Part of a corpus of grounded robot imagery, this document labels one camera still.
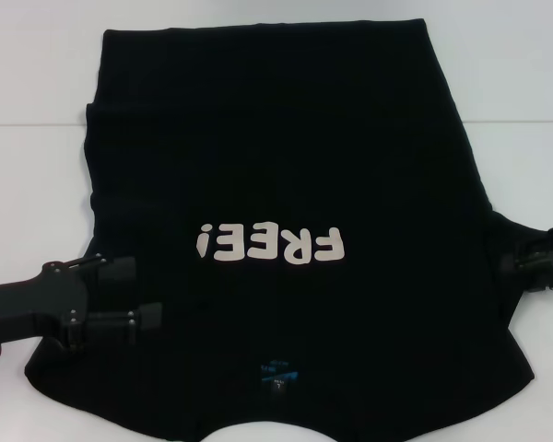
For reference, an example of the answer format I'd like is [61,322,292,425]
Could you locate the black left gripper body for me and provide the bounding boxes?
[0,261,92,354]

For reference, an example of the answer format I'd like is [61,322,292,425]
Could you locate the black shirt with FREE! print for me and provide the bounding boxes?
[22,17,553,442]

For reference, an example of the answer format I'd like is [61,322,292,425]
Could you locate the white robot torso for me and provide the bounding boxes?
[202,407,314,442]

